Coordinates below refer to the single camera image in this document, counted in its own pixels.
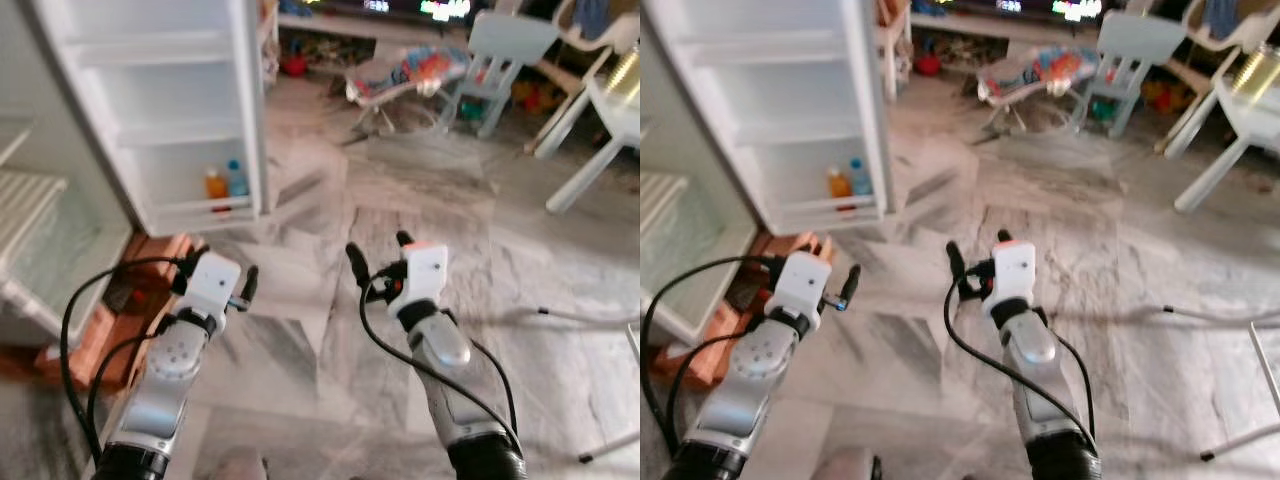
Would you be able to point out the white metal frame black tips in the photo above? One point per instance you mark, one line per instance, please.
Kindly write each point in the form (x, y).
(1220, 314)
(600, 318)

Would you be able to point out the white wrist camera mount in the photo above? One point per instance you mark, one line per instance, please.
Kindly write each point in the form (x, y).
(212, 285)
(1010, 275)
(805, 287)
(425, 275)

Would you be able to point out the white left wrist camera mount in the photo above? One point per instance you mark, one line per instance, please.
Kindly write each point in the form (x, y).
(805, 287)
(212, 285)

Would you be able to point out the orange juice bottle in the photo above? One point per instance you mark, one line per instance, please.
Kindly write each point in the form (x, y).
(216, 188)
(838, 188)

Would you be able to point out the white fridge door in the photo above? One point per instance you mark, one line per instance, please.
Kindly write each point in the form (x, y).
(170, 90)
(790, 90)

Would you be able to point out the colourful baby bouncer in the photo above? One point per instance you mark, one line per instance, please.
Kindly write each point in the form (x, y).
(1050, 70)
(420, 70)

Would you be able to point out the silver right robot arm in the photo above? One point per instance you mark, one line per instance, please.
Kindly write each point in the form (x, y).
(440, 345)
(1030, 345)

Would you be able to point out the blue cloth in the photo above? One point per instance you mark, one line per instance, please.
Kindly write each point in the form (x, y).
(1220, 15)
(590, 15)

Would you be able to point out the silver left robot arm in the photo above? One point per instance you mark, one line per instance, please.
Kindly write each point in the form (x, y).
(750, 370)
(165, 370)

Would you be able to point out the light blue kids chair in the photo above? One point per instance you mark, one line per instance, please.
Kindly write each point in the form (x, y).
(1140, 35)
(510, 38)

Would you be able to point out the gold metal can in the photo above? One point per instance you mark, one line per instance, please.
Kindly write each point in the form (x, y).
(1255, 72)
(625, 75)

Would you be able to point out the clear fridge crisper drawer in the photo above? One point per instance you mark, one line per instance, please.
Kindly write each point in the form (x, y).
(50, 250)
(680, 250)

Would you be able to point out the white small table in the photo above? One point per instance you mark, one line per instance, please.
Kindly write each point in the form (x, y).
(1255, 120)
(615, 110)

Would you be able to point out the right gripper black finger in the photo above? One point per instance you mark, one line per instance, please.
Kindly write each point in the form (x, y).
(957, 260)
(405, 240)
(1005, 238)
(359, 262)

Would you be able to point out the yellow red toy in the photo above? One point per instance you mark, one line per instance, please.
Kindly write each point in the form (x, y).
(528, 98)
(1160, 98)

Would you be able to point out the blue drink bottle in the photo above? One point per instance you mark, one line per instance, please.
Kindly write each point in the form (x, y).
(238, 182)
(861, 180)

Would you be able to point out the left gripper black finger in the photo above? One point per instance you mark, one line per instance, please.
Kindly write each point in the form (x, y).
(774, 277)
(181, 276)
(852, 285)
(250, 285)

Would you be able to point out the black television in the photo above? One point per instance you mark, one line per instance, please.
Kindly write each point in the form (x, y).
(400, 8)
(1030, 8)

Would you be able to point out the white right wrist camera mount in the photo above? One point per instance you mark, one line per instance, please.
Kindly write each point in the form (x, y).
(1010, 275)
(425, 275)

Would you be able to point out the cream wooden chair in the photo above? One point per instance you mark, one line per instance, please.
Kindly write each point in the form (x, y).
(620, 35)
(1250, 30)

